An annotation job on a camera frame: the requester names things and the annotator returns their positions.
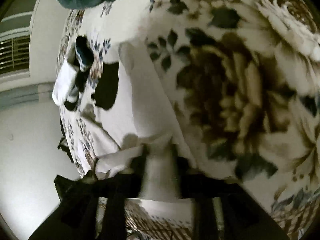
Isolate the barred window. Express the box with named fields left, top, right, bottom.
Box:
left=0, top=35, right=30, bottom=75

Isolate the beige folded sock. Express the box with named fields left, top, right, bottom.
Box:
left=52, top=59, right=80, bottom=106

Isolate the dark striped sock pile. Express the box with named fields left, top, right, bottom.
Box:
left=64, top=36, right=94, bottom=111

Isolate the white small garment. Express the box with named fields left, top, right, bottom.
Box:
left=81, top=42, right=196, bottom=179

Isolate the floral bed blanket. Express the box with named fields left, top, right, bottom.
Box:
left=57, top=0, right=319, bottom=239

